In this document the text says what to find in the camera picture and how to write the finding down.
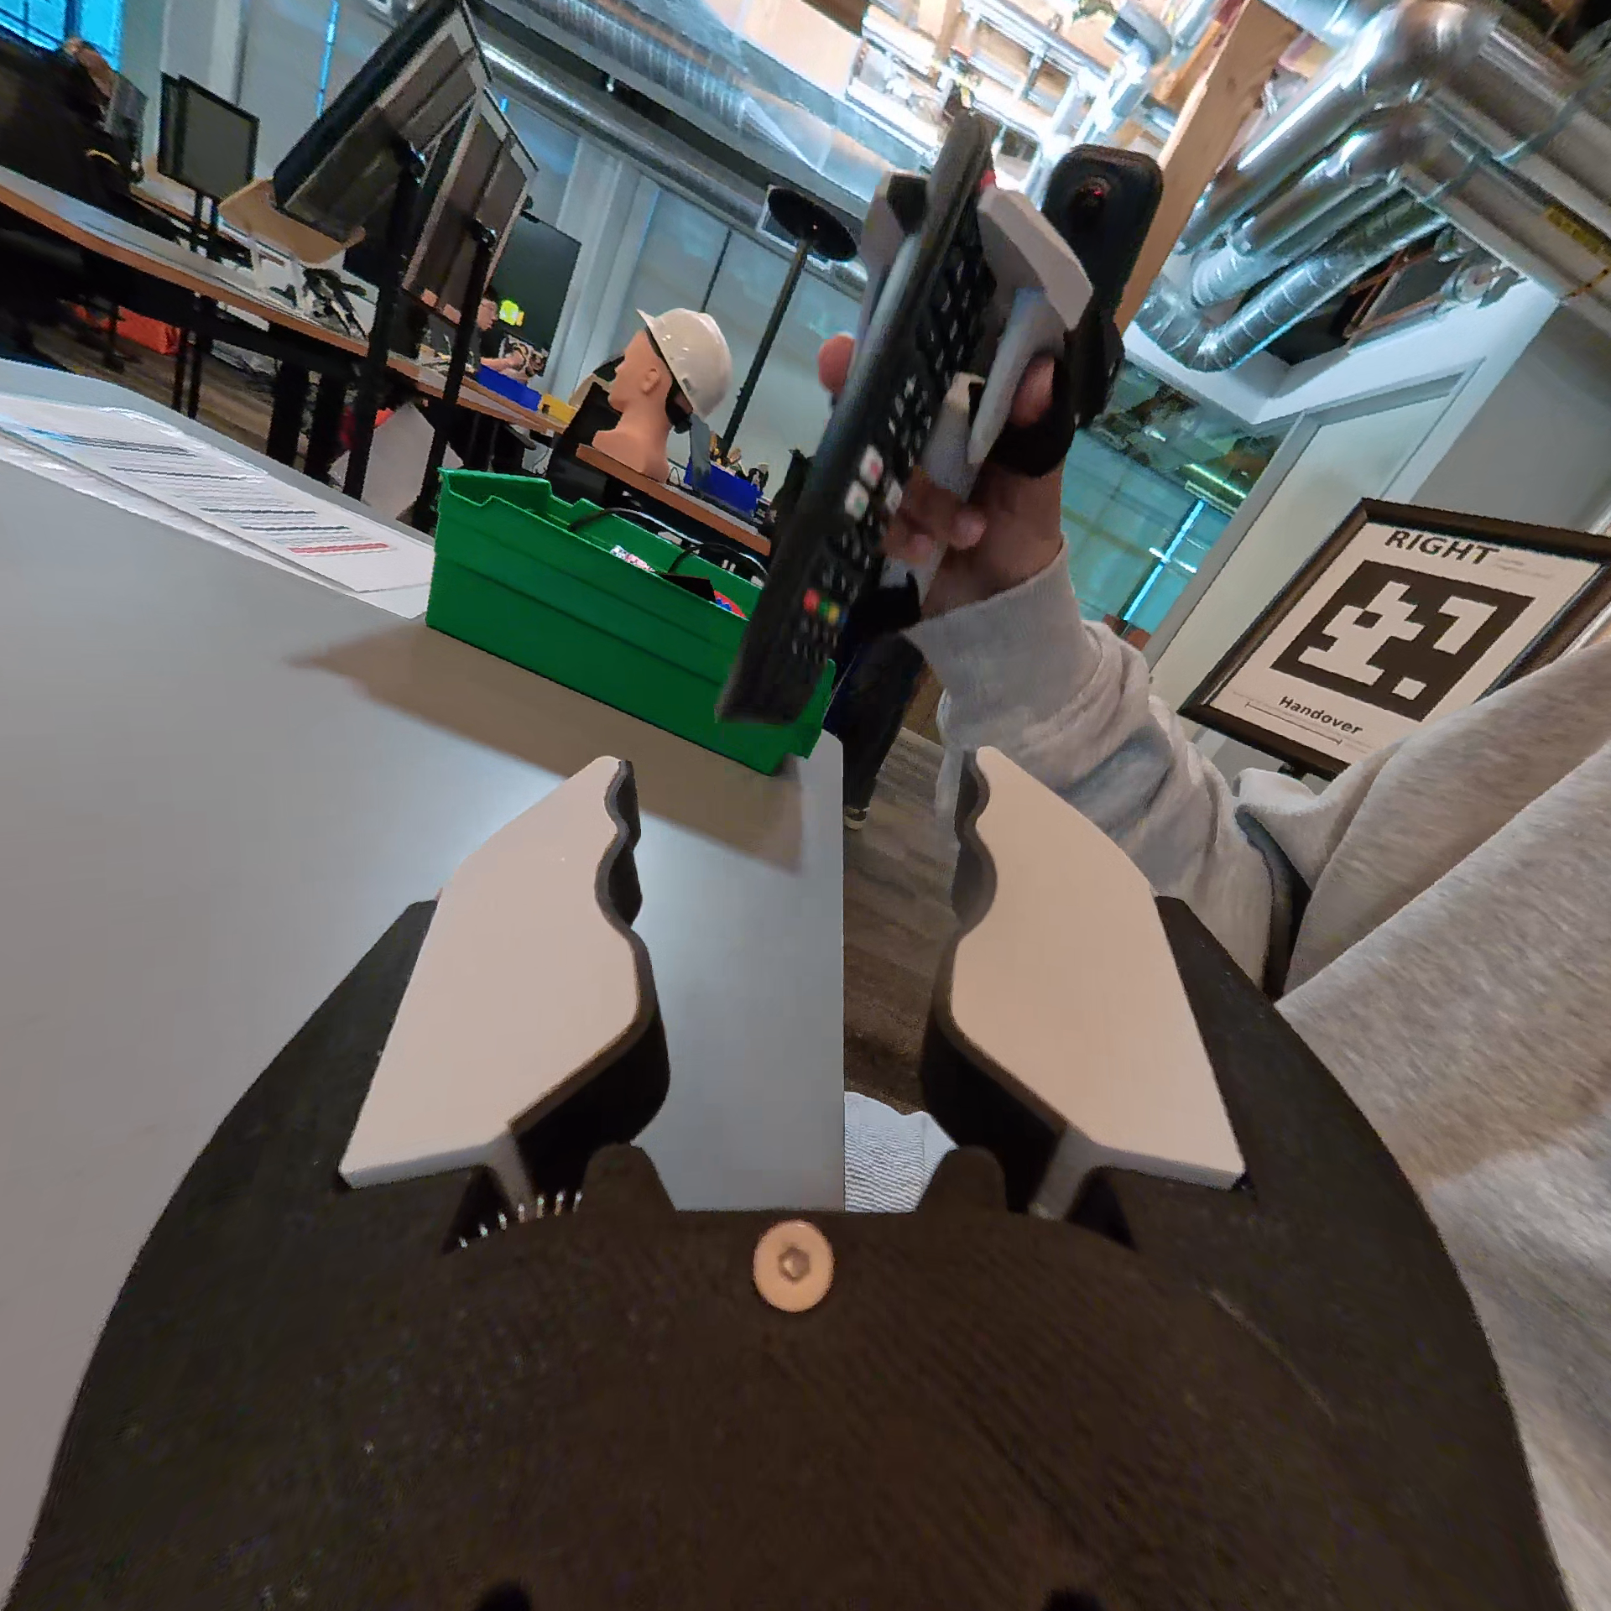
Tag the green plastic bin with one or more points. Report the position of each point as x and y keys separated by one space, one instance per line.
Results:
x=567 y=605

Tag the mannequin head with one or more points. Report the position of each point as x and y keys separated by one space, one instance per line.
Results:
x=636 y=409

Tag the small blue bin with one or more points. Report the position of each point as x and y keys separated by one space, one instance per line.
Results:
x=728 y=486
x=511 y=394

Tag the silver ventilation duct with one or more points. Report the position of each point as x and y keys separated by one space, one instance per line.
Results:
x=1322 y=214

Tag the person's right hand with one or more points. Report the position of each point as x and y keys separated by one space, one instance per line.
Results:
x=994 y=542

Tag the tilted monitor on stand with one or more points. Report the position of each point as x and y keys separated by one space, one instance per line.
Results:
x=473 y=202

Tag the large monitor on stand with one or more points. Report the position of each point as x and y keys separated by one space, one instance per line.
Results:
x=379 y=125

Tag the long wooden background desk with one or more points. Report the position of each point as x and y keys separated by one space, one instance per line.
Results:
x=152 y=252

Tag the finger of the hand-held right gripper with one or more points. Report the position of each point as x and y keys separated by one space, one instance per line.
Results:
x=1033 y=258
x=900 y=252

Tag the white hard hat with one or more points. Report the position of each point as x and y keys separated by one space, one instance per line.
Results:
x=689 y=354

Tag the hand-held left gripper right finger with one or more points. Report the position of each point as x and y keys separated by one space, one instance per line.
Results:
x=1082 y=1008

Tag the black office chair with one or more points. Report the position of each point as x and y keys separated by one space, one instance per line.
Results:
x=572 y=440

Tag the red and white packet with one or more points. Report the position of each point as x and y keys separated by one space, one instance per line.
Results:
x=630 y=555

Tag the small background monitor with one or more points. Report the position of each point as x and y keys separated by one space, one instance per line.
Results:
x=208 y=133

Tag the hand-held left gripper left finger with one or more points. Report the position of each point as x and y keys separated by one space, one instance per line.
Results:
x=503 y=994

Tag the person's right forearm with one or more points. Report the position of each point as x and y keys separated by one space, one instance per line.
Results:
x=1132 y=756

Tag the dark background monitor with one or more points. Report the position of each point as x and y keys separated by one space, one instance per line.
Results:
x=540 y=271

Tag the printed paper sheet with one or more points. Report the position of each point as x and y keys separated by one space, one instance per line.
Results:
x=227 y=503

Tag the framed marker sign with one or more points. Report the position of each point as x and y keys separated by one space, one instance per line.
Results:
x=1385 y=630

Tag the orange storage crate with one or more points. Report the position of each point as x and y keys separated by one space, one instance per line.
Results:
x=125 y=334

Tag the black pole with round disc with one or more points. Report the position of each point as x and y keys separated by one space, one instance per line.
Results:
x=787 y=290

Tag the black remote control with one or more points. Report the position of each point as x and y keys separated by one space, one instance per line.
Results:
x=856 y=503

